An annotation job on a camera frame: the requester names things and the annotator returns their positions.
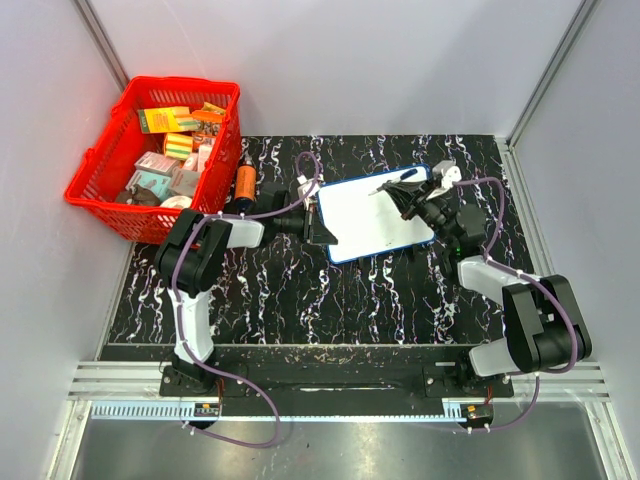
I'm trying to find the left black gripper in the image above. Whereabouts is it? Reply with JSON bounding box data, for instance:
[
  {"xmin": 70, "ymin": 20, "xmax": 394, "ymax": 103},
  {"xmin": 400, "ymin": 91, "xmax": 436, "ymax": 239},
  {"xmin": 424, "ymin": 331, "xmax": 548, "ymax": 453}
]
[{"xmin": 274, "ymin": 204, "xmax": 336, "ymax": 246}]

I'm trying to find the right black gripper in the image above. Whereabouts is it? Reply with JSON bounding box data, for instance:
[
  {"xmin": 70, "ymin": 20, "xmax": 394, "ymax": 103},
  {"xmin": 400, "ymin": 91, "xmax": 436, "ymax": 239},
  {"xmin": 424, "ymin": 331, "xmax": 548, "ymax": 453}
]
[{"xmin": 384, "ymin": 177, "xmax": 457, "ymax": 248}]

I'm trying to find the white marker with blue cap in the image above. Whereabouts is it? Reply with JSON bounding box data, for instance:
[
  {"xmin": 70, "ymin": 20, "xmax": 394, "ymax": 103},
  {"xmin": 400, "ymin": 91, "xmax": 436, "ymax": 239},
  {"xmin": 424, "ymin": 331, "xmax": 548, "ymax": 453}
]
[{"xmin": 369, "ymin": 168, "xmax": 418, "ymax": 196}]

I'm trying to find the blue-framed whiteboard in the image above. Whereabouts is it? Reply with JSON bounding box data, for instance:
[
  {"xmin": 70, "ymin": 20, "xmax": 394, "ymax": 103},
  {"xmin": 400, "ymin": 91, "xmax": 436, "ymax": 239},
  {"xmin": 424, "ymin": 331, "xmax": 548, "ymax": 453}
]
[{"xmin": 317, "ymin": 166, "xmax": 435, "ymax": 264}]

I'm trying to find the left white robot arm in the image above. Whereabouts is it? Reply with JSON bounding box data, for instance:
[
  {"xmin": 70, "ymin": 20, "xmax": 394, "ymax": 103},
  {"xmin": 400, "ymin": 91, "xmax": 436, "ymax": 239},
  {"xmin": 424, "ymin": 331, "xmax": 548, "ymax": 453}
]
[{"xmin": 154, "ymin": 179, "xmax": 338, "ymax": 397}]

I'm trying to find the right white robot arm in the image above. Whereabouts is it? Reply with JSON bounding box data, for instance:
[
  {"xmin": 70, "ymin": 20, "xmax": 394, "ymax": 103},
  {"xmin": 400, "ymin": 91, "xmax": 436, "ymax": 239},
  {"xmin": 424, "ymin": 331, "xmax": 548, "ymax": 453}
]
[{"xmin": 379, "ymin": 180, "xmax": 593, "ymax": 396}]

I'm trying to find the orange pump bottle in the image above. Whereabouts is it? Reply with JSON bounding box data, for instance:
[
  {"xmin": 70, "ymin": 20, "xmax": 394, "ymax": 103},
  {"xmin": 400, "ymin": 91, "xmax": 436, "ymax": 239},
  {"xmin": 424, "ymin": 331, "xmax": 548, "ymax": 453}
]
[{"xmin": 234, "ymin": 157, "xmax": 257, "ymax": 213}]

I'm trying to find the white tape roll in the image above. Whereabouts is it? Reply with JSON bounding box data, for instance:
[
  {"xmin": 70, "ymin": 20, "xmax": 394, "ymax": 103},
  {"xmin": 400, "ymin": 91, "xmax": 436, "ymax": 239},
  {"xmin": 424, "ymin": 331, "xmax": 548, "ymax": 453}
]
[{"xmin": 160, "ymin": 195, "xmax": 192, "ymax": 210}]

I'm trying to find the orange snack packet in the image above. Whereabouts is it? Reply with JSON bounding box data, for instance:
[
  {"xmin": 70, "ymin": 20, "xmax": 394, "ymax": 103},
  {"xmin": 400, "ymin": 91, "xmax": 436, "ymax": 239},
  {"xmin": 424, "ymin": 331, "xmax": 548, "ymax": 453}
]
[{"xmin": 191, "ymin": 102, "xmax": 226, "ymax": 136}]

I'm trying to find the teal white box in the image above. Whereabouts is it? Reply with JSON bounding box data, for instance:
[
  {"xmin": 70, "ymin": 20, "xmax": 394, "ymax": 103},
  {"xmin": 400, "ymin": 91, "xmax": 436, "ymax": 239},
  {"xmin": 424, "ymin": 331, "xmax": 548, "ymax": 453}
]
[{"xmin": 126, "ymin": 170, "xmax": 171, "ymax": 202}]

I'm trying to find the striped yellow sponge pack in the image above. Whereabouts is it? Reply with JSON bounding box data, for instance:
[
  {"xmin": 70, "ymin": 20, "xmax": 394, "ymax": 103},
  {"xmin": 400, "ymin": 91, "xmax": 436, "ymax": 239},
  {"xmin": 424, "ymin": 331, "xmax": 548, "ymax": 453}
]
[{"xmin": 163, "ymin": 133, "xmax": 194, "ymax": 159}]

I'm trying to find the red plastic shopping basket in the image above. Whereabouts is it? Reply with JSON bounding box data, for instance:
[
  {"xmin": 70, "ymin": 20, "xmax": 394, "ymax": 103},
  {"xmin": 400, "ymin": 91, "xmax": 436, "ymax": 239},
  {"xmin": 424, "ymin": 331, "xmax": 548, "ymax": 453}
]
[{"xmin": 64, "ymin": 76, "xmax": 242, "ymax": 245}]

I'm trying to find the pink white box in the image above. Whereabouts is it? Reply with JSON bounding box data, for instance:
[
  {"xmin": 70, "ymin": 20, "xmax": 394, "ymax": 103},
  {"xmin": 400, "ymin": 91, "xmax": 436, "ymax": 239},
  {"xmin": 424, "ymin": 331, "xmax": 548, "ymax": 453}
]
[{"xmin": 134, "ymin": 151, "xmax": 180, "ymax": 177}]

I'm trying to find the yellow green box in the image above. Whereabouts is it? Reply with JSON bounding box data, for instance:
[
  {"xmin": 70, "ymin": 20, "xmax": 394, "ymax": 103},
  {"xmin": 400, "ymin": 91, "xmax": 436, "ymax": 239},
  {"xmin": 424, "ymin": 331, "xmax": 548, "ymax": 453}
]
[{"xmin": 137, "ymin": 106, "xmax": 194, "ymax": 134}]

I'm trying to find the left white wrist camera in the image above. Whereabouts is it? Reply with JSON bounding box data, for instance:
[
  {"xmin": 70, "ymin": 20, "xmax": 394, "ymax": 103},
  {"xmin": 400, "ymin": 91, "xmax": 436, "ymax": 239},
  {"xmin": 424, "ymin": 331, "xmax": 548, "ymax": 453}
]
[{"xmin": 297, "ymin": 174, "xmax": 320, "ymax": 209}]

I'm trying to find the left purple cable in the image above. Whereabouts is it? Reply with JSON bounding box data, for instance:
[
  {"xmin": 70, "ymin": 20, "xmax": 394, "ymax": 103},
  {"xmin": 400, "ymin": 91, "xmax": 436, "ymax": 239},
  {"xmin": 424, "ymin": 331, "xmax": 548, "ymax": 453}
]
[{"xmin": 170, "ymin": 151, "xmax": 324, "ymax": 449}]

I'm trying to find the purple cable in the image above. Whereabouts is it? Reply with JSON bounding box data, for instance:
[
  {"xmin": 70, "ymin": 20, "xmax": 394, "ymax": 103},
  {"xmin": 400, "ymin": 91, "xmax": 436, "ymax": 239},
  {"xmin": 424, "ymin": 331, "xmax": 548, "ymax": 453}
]
[
  {"xmin": 170, "ymin": 151, "xmax": 324, "ymax": 449},
  {"xmin": 452, "ymin": 177, "xmax": 581, "ymax": 432}
]

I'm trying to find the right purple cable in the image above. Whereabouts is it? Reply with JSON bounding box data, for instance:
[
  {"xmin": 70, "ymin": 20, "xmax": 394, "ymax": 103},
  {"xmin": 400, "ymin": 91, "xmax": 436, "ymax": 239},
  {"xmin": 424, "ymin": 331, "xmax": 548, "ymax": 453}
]
[{"xmin": 452, "ymin": 177, "xmax": 581, "ymax": 432}]

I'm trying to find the aluminium frame rail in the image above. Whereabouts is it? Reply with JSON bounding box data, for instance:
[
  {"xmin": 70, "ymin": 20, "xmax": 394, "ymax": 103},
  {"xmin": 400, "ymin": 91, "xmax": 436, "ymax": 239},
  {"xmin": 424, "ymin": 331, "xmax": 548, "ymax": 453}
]
[{"xmin": 67, "ymin": 362, "xmax": 610, "ymax": 423}]

